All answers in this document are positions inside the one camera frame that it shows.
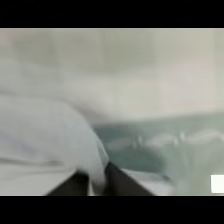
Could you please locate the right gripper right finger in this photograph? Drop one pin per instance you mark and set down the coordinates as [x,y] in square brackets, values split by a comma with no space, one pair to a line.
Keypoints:
[121,183]

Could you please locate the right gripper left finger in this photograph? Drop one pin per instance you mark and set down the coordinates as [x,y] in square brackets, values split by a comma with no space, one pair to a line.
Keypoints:
[74,187]

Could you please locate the pale blue shirt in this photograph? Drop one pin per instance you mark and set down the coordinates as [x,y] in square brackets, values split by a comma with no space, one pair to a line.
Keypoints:
[43,133]

